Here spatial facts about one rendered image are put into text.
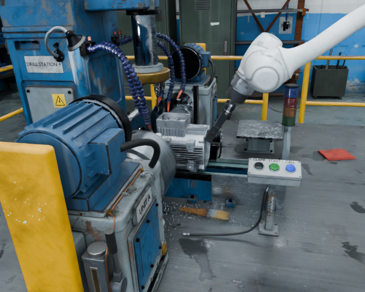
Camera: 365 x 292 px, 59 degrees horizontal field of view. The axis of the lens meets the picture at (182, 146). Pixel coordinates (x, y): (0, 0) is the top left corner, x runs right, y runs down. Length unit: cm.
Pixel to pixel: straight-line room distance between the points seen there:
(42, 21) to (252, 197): 102
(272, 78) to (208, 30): 355
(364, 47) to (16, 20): 587
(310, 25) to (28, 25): 549
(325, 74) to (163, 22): 290
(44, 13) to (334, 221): 128
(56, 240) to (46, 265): 8
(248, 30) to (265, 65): 538
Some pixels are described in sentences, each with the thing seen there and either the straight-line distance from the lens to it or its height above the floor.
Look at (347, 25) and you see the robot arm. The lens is 113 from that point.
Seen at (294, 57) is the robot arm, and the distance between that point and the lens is 101.
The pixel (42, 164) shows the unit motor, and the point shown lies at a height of 132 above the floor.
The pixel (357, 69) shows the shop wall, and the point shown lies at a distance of 660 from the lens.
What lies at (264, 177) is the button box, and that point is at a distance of 109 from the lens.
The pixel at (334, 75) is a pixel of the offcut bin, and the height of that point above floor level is 41.
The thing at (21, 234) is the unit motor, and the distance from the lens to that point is 73.
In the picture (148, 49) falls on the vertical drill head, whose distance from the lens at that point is 127.
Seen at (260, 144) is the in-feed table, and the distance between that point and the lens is 184.
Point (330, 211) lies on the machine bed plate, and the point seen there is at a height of 80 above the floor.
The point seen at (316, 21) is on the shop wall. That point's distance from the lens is 636.
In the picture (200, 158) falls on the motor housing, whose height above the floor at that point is 101.
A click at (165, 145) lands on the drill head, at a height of 112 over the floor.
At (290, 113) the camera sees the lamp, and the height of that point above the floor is 109.
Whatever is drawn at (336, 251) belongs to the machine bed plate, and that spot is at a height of 80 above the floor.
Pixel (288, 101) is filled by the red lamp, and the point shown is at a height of 115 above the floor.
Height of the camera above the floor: 156
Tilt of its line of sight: 24 degrees down
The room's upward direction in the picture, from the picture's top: 2 degrees counter-clockwise
